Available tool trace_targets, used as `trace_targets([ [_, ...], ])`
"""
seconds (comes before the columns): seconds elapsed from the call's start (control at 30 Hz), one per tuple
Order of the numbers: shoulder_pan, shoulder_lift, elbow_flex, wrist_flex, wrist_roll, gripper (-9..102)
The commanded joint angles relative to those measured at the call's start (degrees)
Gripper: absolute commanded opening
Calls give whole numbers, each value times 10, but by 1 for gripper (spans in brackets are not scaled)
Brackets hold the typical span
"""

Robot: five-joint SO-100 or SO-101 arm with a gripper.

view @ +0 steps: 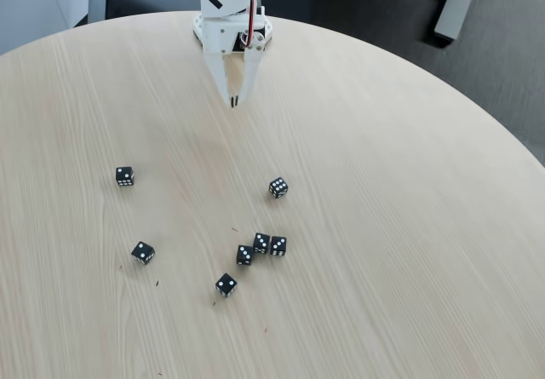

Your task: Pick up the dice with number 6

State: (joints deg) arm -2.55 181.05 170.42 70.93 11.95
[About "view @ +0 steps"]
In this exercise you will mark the grey desk leg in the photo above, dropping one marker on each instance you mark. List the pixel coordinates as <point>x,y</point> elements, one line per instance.
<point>453,8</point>

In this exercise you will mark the black die showing three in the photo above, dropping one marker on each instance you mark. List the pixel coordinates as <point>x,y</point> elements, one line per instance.
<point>261,243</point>
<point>278,245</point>
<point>244,255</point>

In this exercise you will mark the black die showing two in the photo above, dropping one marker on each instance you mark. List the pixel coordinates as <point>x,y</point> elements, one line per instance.
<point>142,253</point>
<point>226,285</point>

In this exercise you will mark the black die showing one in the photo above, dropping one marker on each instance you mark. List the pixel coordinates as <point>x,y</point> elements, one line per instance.
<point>124,176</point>

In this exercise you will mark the black die showing six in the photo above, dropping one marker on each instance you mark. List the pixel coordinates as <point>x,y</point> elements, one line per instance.
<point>278,187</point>

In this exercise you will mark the white cabinet panel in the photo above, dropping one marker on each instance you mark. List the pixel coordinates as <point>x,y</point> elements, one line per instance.
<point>38,8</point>

